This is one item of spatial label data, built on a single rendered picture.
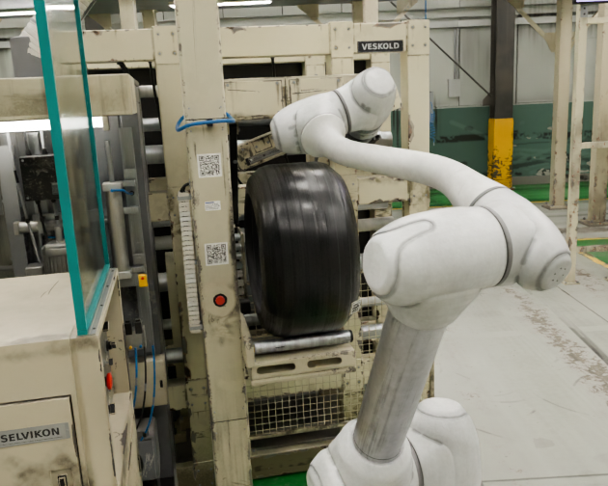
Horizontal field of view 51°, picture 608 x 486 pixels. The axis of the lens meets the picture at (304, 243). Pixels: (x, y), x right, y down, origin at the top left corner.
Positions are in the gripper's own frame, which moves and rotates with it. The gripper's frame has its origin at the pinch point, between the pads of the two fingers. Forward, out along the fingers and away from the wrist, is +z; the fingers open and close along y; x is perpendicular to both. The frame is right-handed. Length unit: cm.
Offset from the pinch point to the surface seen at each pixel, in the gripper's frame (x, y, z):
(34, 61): 67, -87, 33
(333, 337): -42, -8, 54
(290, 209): -3.9, -16.1, 24.2
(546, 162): 255, 559, 863
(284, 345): -41, -25, 53
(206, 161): 19, -38, 29
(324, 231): -12.7, -7.5, 24.8
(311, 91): 45, 4, 45
